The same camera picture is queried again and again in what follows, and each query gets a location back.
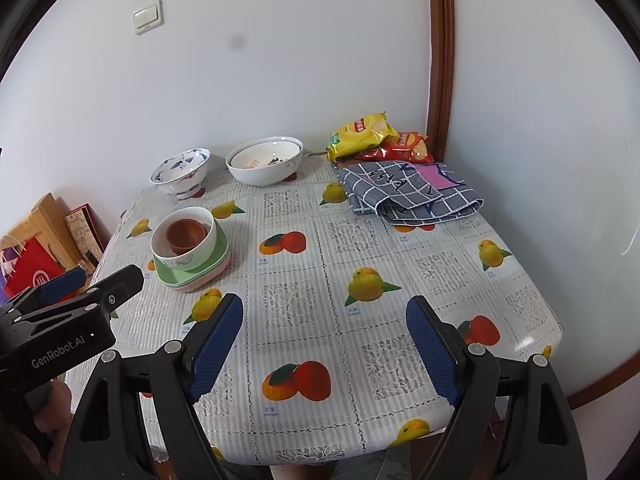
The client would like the yellow chip bag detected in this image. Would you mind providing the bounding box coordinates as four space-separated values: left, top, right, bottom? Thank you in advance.
326 111 398 162

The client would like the blue and white footed bowl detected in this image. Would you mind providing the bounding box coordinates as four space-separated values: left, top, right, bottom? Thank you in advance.
149 148 211 200

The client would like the person's left hand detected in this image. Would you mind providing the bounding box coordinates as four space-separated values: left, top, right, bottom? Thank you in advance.
35 382 76 467

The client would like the green square plate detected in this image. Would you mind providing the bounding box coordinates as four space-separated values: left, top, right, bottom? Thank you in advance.
152 230 231 281

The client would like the white light switch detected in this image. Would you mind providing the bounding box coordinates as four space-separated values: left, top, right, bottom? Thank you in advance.
132 0 164 36

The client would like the red paper bag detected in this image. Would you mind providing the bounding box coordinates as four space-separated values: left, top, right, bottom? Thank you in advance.
0 237 68 301

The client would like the grey checked cloth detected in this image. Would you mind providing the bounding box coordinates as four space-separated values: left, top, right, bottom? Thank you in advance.
334 160 485 226

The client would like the red chip bag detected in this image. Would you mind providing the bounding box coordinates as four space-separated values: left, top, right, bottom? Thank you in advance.
367 131 435 163

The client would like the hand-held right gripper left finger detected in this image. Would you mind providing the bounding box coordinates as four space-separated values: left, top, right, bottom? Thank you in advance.
67 292 245 480

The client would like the brown wooden door frame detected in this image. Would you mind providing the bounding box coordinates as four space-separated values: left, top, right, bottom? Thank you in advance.
425 0 454 163

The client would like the fruit print tablecloth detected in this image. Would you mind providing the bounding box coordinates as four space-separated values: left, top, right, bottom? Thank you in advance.
65 155 563 466

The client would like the brown wooden baseboard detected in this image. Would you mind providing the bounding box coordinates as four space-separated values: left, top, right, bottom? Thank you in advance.
567 355 640 411

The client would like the pink square plate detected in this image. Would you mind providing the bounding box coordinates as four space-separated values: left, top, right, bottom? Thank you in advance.
167 255 232 293

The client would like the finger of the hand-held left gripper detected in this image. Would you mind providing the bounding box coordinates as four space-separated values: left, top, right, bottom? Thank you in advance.
20 265 144 327
0 267 86 317

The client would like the brown patterned box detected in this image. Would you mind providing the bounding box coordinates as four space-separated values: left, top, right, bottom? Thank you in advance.
65 203 111 266

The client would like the large white bowl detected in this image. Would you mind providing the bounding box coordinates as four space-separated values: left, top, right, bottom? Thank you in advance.
225 136 304 187

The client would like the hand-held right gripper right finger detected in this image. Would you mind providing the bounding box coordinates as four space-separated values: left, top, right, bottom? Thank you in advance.
405 296 588 480

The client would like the blue square plate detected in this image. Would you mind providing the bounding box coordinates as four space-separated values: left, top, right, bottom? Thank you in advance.
159 259 231 286

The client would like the white bowl with red print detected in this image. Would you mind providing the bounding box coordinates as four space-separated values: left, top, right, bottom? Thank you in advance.
229 139 302 171

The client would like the white bowl with blue pattern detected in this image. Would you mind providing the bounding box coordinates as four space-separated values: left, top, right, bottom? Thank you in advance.
151 206 218 272

